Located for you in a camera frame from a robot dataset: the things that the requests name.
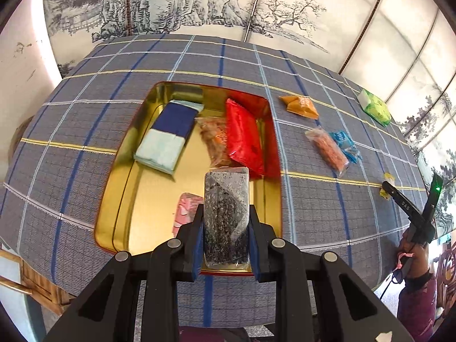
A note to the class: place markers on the green tissue pack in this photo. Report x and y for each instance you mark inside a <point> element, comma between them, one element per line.
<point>374,107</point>

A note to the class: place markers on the bamboo chair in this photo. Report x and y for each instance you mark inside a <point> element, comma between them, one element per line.
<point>31,301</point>

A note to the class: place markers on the right hand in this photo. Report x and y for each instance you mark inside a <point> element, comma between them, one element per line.
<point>418,264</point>

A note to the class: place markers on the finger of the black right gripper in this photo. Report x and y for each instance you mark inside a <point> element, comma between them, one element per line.
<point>402,201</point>

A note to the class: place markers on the reddish dried snack bag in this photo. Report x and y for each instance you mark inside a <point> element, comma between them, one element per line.
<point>328,149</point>

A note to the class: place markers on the blue snack packet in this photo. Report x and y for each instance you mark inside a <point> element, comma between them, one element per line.
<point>347,146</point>

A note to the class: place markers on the grey plaid tablecloth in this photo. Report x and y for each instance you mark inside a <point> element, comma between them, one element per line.
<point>52,192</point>

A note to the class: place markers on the painted folding screen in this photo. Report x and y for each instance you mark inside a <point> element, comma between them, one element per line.
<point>402,51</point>

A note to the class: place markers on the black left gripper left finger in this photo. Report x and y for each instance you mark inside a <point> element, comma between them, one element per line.
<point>130,287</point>

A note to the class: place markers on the red snack packet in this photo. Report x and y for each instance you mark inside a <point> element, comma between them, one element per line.
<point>243,139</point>

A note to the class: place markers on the clear brown pastry packet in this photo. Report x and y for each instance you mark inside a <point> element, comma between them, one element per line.
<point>213,131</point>

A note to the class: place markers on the gold and red tin box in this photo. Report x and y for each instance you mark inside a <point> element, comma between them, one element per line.
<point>137,210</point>

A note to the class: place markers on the carved wooden chair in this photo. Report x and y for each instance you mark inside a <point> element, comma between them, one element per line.
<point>442,264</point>

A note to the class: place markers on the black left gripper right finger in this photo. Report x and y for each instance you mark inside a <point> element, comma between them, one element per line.
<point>318,298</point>

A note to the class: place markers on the pink snack packet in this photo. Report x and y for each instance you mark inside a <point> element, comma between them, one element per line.
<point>186,210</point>

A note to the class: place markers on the blue and teal snack pack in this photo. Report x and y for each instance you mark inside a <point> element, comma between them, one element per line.
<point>164,141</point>

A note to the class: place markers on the dark seaweed snack bag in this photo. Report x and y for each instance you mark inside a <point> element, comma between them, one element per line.
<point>226,215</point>

